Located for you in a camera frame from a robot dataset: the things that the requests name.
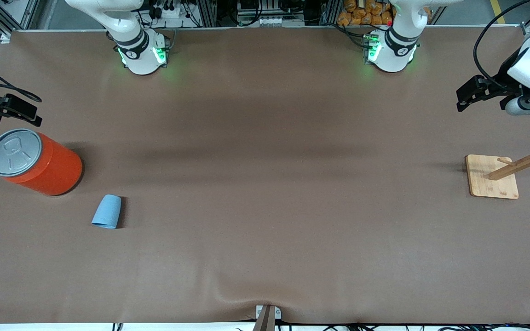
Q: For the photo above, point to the orange can with grey lid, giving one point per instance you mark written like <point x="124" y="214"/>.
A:
<point x="48" y="168"/>

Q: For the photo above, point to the light blue plastic cup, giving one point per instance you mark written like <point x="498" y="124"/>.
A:
<point x="107" y="212"/>

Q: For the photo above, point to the grey metal camera bracket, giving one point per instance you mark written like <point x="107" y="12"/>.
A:
<point x="266" y="317"/>

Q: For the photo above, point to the brown table mat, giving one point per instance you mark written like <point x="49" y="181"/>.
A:
<point x="265" y="230"/>

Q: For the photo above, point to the wooden cup rack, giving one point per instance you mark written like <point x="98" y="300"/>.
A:
<point x="492" y="179"/>

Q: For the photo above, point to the white power strip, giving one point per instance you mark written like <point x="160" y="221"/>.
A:
<point x="170" y="11"/>

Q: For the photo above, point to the bag of orange items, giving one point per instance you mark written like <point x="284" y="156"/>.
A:
<point x="366" y="14"/>

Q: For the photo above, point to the white terminal block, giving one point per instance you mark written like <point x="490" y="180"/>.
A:
<point x="274" y="21"/>

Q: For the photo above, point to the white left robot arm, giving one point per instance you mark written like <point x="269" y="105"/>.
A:
<point x="394" y="55"/>

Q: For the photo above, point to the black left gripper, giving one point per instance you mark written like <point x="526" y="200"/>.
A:
<point x="505" y="75"/>

